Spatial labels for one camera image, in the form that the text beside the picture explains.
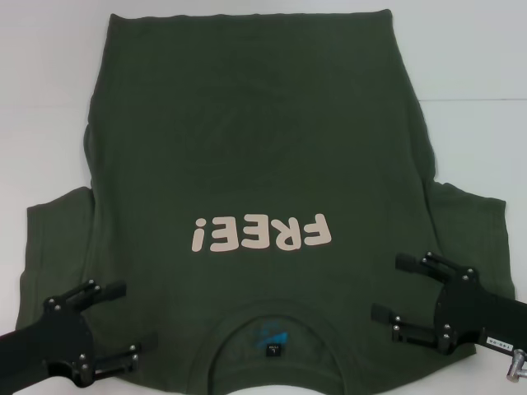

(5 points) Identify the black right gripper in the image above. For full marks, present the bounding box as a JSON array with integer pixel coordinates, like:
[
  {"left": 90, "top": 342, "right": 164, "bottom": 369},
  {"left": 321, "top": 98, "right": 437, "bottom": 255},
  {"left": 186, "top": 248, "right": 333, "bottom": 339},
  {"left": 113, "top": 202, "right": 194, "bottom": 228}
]
[{"left": 370, "top": 250, "right": 495, "bottom": 355}]

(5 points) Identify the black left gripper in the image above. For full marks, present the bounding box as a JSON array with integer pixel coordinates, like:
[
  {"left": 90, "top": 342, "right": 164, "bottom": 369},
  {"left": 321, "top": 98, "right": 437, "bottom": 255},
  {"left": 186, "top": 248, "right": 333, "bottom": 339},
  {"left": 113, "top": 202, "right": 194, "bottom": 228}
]
[{"left": 40, "top": 279, "right": 160, "bottom": 390}]

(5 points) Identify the dark green FREE! t-shirt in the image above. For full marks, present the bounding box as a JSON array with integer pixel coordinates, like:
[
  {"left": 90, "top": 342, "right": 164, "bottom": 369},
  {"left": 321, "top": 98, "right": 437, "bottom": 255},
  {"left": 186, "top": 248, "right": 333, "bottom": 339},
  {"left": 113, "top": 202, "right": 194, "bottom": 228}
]
[{"left": 15, "top": 8, "right": 518, "bottom": 395}]

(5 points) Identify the white printed label sticker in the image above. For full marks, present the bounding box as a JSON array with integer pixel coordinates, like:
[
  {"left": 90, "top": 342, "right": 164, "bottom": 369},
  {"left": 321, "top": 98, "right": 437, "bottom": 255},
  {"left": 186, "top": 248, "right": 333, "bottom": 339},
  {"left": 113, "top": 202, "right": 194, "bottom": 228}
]
[{"left": 485, "top": 333, "right": 516, "bottom": 351}]

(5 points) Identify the small silver metal connector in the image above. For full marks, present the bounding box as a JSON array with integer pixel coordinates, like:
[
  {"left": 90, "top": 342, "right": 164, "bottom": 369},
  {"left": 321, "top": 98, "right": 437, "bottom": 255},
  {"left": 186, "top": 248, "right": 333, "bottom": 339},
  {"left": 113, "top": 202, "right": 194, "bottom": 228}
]
[{"left": 506, "top": 348, "right": 527, "bottom": 382}]

